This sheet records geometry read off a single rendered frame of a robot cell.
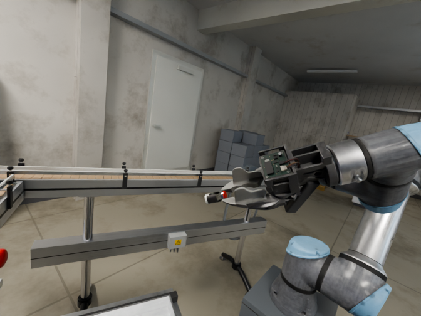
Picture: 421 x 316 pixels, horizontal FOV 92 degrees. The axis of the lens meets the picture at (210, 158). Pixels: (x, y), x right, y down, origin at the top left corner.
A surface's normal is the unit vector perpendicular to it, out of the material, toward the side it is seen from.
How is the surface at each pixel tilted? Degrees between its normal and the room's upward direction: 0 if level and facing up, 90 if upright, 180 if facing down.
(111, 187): 90
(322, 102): 90
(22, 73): 90
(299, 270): 92
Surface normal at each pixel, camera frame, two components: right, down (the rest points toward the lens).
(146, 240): 0.43, 0.25
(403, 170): -0.04, 0.73
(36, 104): 0.75, 0.25
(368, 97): -0.65, 0.05
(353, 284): -0.50, -0.52
